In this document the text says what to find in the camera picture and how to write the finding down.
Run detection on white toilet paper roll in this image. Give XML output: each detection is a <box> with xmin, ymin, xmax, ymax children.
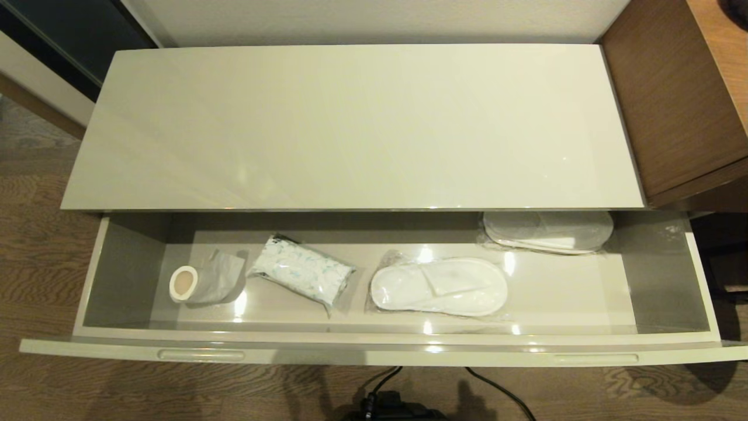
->
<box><xmin>169</xmin><ymin>250</ymin><xmax>247</xmax><ymax>305</ymax></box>

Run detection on white cabinet drawer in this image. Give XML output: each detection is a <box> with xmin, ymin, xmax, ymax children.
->
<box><xmin>19</xmin><ymin>209</ymin><xmax>748</xmax><ymax>368</ymax></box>

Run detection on silver black robot base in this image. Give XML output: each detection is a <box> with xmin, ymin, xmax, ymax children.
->
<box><xmin>342</xmin><ymin>391</ymin><xmax>451</xmax><ymax>421</ymax></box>

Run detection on white glossy cabinet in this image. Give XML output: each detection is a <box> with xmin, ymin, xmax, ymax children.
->
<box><xmin>60</xmin><ymin>44</ymin><xmax>646</xmax><ymax>212</ymax></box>

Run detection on blue patterned tissue pack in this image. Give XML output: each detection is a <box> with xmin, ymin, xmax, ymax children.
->
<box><xmin>248</xmin><ymin>234</ymin><xmax>356</xmax><ymax>312</ymax></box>

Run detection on white slippers in plastic bag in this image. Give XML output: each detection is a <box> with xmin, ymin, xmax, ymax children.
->
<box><xmin>482</xmin><ymin>210</ymin><xmax>615</xmax><ymax>256</ymax></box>
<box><xmin>366</xmin><ymin>250</ymin><xmax>510</xmax><ymax>319</ymax></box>

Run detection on dark door panel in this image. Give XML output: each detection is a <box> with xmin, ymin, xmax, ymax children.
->
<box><xmin>0</xmin><ymin>0</ymin><xmax>157</xmax><ymax>100</ymax></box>

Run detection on black power cable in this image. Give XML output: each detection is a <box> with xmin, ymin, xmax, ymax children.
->
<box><xmin>365</xmin><ymin>367</ymin><xmax>537</xmax><ymax>421</ymax></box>

